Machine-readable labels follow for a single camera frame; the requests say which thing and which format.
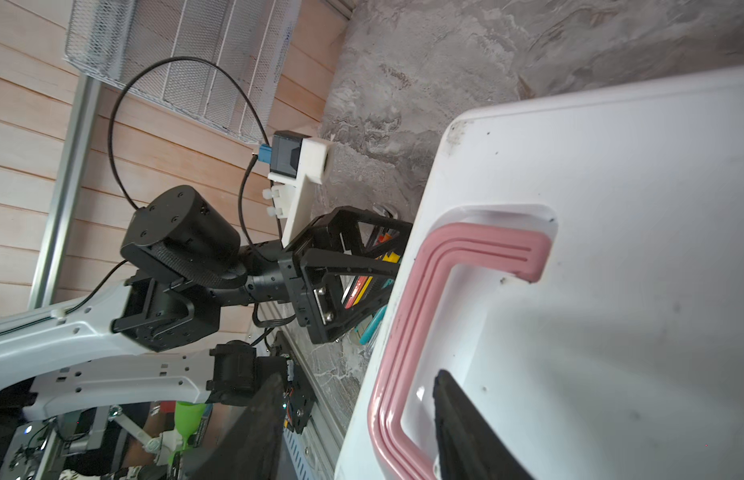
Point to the yellow black utility knife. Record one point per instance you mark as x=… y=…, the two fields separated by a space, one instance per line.
x=391 y=257

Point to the white wire mesh shelf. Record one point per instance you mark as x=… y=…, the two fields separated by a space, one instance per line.
x=217 y=62

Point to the pink tool box handle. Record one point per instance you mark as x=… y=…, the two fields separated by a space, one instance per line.
x=521 y=253

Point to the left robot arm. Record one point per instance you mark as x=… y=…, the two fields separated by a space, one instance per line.
x=191 y=265

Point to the teal utility knife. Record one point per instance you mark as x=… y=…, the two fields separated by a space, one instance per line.
x=372 y=327

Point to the red screwdriver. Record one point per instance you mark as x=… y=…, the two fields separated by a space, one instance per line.
x=357 y=291

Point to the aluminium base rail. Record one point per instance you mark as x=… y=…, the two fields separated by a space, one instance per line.
x=335 y=372

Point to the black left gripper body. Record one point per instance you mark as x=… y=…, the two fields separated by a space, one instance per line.
x=347 y=242

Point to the aluminium frame rail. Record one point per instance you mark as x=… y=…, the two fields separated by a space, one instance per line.
x=66 y=192

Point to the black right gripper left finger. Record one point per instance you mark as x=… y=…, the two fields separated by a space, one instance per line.
x=252 y=447

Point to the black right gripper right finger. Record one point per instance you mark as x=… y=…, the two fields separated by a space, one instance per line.
x=468 y=447

